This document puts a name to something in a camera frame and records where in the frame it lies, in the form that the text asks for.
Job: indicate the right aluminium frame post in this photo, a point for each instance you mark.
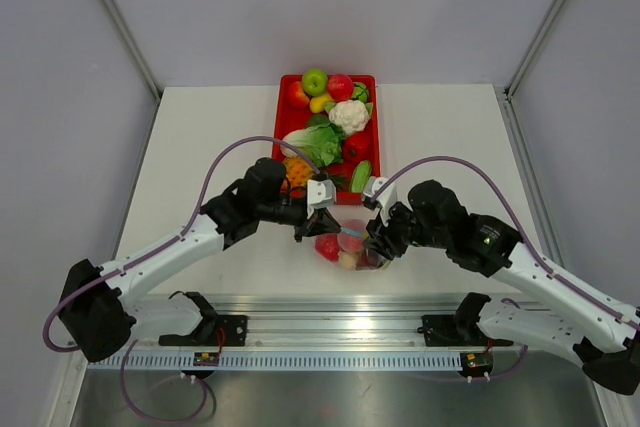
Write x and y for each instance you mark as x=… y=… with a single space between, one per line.
x=535 y=46

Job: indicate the red apple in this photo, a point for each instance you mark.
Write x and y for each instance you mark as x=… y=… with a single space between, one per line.
x=340 y=87

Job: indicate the red plastic tray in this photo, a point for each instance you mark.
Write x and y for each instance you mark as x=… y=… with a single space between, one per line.
x=288 y=118

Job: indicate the left aluminium frame post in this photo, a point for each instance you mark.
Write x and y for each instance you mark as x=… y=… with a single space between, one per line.
x=131 y=46

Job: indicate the garlic bulb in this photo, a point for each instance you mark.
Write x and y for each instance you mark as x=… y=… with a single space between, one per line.
x=348 y=261

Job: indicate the green lettuce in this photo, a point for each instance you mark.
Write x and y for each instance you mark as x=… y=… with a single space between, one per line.
x=321 y=143

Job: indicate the pink peach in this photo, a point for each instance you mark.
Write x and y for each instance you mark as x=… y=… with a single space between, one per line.
x=352 y=235

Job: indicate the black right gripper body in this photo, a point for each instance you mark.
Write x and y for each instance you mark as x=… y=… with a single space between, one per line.
x=404 y=228

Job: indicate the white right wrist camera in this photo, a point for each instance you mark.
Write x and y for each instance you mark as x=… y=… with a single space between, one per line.
x=380 y=193

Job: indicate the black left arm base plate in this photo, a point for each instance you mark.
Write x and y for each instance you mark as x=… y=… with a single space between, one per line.
x=230 y=329

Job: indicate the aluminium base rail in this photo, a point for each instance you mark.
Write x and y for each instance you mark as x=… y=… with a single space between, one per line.
x=305 y=321

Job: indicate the green apple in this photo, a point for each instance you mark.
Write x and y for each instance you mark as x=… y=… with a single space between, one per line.
x=314 y=82

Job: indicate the aluminium frame post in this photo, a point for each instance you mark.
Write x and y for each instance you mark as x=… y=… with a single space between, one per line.
x=131 y=46
x=535 y=46

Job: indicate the yellow lemon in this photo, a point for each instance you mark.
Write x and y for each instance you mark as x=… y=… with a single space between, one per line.
x=317 y=104

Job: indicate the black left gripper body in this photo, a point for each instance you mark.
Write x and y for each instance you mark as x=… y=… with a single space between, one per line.
x=284 y=210

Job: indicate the clear zip top bag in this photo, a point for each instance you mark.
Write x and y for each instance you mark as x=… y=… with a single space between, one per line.
x=385 y=266

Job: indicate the green cucumber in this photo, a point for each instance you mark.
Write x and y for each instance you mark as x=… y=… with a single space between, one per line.
x=360 y=176

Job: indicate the dark green round vegetable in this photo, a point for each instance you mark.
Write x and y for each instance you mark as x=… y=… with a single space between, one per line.
x=360 y=92

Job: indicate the dark red onion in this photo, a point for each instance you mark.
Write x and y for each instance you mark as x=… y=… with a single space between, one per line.
x=370 y=260

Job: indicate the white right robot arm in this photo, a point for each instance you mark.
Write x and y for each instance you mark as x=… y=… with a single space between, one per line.
x=578 y=322

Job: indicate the small pineapple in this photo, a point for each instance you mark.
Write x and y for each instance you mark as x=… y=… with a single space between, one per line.
x=298 y=172

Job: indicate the white cauliflower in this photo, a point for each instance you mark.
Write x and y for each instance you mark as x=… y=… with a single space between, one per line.
x=351 y=116

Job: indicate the white slotted cable duct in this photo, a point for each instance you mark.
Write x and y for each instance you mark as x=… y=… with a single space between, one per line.
x=295 y=361

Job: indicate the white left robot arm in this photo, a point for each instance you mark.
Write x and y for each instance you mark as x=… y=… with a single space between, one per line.
x=104 y=308

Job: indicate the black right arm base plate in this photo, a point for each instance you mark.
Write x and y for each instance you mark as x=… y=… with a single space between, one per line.
x=444 y=330

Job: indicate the red bell pepper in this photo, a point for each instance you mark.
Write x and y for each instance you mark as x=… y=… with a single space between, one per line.
x=357 y=147

